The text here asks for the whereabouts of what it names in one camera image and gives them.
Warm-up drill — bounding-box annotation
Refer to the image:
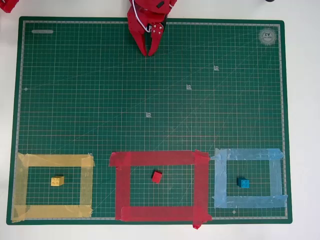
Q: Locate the yellow tape square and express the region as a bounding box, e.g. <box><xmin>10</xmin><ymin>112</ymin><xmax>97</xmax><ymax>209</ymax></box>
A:
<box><xmin>11</xmin><ymin>152</ymin><xmax>96</xmax><ymax>223</ymax></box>

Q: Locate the red tape square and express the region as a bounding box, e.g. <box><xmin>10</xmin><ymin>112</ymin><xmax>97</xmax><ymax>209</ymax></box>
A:
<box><xmin>108</xmin><ymin>149</ymin><xmax>213</xmax><ymax>230</ymax></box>

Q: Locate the blue cube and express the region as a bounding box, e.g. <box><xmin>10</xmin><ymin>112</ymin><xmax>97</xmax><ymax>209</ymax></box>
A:
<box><xmin>236</xmin><ymin>177</ymin><xmax>250</xmax><ymax>189</ymax></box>

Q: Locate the green cutting mat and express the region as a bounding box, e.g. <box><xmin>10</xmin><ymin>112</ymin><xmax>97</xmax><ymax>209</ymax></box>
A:
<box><xmin>6</xmin><ymin>16</ymin><xmax>293</xmax><ymax>225</ymax></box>

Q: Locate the red leader arm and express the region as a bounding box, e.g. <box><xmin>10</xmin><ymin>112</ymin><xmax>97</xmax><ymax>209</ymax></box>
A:
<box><xmin>0</xmin><ymin>0</ymin><xmax>20</xmax><ymax>14</ymax></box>

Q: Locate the blue tape square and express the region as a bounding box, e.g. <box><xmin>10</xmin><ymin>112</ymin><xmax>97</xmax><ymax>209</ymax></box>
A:
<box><xmin>209</xmin><ymin>147</ymin><xmax>289</xmax><ymax>209</ymax></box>

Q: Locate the white robot arm cable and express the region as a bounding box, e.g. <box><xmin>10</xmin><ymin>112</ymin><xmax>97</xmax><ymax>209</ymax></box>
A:
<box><xmin>131</xmin><ymin>0</ymin><xmax>153</xmax><ymax>33</ymax></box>

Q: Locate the red cube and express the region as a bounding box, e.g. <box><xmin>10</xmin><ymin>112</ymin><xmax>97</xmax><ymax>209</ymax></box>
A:
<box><xmin>151</xmin><ymin>170</ymin><xmax>163</xmax><ymax>185</ymax></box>

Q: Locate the yellow cube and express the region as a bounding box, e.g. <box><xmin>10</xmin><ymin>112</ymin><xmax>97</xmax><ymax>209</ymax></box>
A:
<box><xmin>50</xmin><ymin>175</ymin><xmax>65</xmax><ymax>187</ymax></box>

